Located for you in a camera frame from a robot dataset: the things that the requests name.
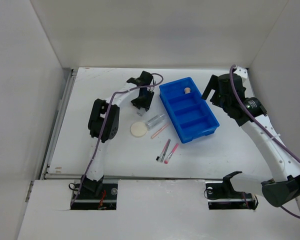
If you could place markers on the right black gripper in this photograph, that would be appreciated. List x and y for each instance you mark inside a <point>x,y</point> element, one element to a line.
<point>214,84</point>

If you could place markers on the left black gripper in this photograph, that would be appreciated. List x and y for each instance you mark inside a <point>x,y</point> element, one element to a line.
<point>144,105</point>

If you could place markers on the clear vial black cap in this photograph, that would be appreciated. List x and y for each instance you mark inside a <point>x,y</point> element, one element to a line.
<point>140,112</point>

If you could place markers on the clear plastic bottle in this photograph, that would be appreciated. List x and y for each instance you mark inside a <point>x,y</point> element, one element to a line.
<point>154,121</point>

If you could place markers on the beige makeup sponge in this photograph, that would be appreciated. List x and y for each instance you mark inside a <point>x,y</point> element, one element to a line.
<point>187,90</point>

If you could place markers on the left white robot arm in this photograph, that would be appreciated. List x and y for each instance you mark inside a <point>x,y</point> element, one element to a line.
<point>103,123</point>

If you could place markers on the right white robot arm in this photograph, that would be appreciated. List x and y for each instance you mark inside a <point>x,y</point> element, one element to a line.
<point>251,116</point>

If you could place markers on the cream round powder puff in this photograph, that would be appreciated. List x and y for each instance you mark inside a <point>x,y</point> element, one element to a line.
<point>138,129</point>

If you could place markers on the pink lip pencil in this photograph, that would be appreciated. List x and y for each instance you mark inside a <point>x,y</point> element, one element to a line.
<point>160,130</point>

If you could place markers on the blue compartment tray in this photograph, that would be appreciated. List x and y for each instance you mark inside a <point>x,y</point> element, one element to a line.
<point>190,115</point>

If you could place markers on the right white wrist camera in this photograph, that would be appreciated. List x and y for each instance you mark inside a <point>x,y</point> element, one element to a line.
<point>242,72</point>

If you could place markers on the grey handle makeup brush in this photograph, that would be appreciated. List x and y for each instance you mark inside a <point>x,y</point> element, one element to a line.
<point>163,153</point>

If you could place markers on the pink handle makeup brush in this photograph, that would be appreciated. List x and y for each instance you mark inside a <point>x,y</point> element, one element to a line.
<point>166,161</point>

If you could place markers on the left metal rail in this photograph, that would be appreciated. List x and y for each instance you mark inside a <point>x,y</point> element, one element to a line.
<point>69,77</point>

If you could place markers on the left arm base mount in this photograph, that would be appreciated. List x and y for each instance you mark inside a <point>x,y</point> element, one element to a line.
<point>105,198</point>

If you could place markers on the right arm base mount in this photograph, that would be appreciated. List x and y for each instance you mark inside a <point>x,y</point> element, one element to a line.
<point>221,197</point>

